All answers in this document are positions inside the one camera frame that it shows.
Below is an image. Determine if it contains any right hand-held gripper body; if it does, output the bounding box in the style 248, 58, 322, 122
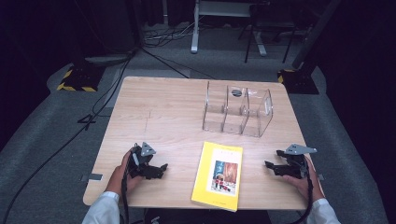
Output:
281, 143, 318, 180

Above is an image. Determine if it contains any long black floor cable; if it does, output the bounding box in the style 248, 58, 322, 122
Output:
0, 54, 134, 224

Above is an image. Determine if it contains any white desk frame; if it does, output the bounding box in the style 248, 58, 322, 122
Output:
190, 0, 269, 57

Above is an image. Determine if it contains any left hand-held gripper black cable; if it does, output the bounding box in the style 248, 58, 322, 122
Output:
120, 143, 139, 224

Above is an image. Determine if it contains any yellow book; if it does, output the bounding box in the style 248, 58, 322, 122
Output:
191, 141, 244, 213

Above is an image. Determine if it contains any clear acrylic organizer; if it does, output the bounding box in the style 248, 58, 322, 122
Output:
202, 80, 275, 138

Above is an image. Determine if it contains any thin black floor cable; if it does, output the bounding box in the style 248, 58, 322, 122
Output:
140, 47, 217, 80

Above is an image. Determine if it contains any bundle of floor cables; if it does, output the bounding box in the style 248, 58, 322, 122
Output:
142, 21, 202, 49

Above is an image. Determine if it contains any black yellow striped stand base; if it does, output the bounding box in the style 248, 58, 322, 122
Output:
56, 63, 106, 92
277, 68, 320, 95

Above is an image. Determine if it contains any right hand-held gripper black cable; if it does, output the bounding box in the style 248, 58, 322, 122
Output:
288, 157, 315, 224

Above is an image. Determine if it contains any hand-held gripper black cable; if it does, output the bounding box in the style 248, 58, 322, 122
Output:
120, 143, 139, 224
288, 157, 315, 224

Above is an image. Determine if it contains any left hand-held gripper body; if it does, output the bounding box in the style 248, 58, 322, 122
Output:
128, 141, 157, 180

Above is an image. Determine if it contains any person's left hand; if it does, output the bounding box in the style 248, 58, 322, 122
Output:
106, 148, 145, 198

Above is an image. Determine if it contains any grey metal pole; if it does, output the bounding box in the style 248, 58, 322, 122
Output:
291, 0, 343, 70

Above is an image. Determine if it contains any person's right hand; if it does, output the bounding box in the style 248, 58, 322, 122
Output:
281, 154, 326, 203

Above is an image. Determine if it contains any black chair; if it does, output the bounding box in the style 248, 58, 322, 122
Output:
237, 2, 298, 64

